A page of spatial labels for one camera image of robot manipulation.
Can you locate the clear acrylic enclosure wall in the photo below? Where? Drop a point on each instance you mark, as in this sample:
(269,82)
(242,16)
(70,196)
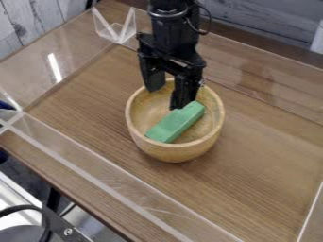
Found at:
(252,190)

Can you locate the clear acrylic corner bracket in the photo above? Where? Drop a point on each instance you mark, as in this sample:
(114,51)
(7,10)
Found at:
(116,32)

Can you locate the black table leg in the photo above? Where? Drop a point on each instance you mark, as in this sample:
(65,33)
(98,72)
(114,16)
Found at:
(54,199)

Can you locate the green rectangular block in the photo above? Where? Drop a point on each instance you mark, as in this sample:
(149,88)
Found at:
(176,123)

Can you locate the brown wooden bowl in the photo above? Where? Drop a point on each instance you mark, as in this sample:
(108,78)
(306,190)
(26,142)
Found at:
(146,110)

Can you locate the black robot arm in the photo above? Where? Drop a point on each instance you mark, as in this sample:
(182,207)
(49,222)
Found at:
(177,4)

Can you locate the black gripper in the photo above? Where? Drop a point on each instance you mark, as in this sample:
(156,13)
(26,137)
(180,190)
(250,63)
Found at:
(169,51)

